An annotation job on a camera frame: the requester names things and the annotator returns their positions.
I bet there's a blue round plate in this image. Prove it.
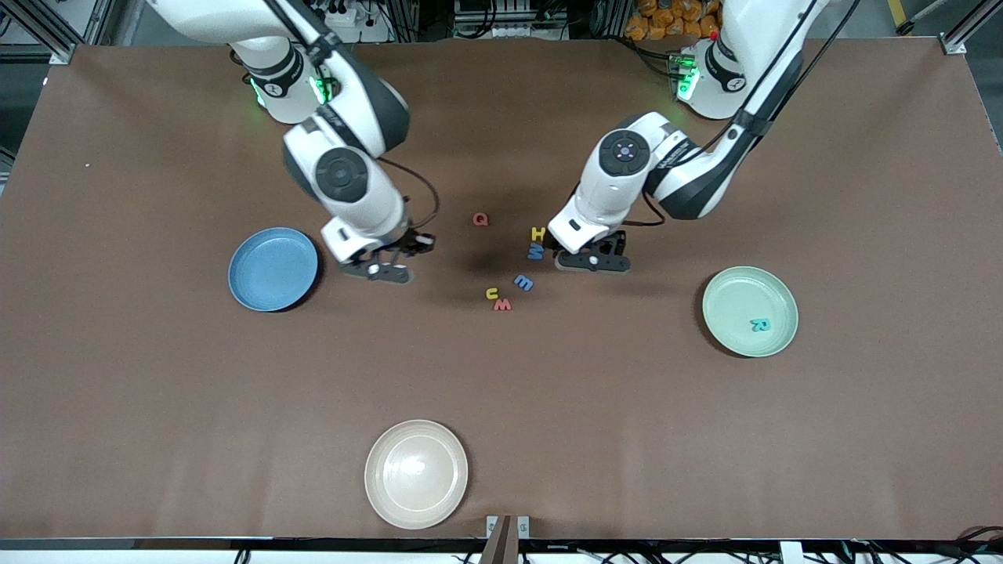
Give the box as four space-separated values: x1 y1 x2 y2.
227 227 320 313

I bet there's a pale green round plate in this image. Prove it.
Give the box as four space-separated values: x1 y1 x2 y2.
701 266 800 359

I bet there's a beige round plate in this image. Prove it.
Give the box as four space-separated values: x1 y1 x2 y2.
364 419 470 530

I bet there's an orange objects pile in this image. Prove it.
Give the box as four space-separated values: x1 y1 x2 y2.
627 0 722 40

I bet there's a grey electronics rack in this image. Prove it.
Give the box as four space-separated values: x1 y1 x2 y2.
453 0 569 40

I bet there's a white power strip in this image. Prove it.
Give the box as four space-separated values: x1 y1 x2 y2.
321 0 393 44

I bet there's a black left camera cable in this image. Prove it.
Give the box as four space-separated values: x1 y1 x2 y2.
625 0 863 228

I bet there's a black camera cable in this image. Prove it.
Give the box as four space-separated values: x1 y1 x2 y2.
625 0 863 228
263 0 441 236

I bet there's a black right camera cable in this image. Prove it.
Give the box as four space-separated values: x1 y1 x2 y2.
263 0 441 236

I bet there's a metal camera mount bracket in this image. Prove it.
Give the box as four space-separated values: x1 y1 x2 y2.
486 515 531 564

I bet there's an aluminium frame profile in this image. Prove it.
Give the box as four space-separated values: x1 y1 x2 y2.
0 0 79 65
940 0 1003 56

